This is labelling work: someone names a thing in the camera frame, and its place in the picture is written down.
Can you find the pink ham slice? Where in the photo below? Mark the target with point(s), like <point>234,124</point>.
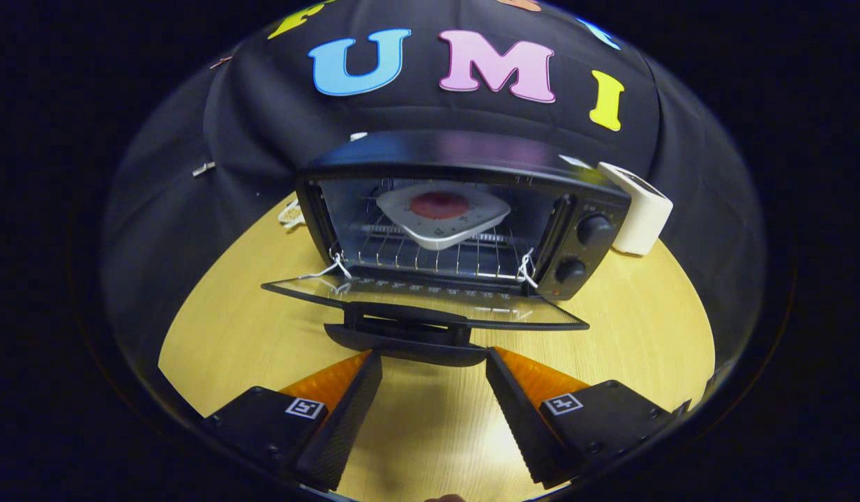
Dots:
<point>440,205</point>

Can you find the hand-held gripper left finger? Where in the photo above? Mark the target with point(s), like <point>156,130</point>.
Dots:
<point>346,425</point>

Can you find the cream pop-up toaster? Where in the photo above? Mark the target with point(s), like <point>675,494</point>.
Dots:
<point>642,216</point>

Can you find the black toaster oven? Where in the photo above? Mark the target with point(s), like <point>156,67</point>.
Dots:
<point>471,150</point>

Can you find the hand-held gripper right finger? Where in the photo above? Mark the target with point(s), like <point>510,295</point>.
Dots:
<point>520,425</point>

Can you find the white square plate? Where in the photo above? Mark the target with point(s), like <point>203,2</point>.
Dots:
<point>443,233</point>

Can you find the silver metal clip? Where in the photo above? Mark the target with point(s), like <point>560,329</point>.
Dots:
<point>204,169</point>

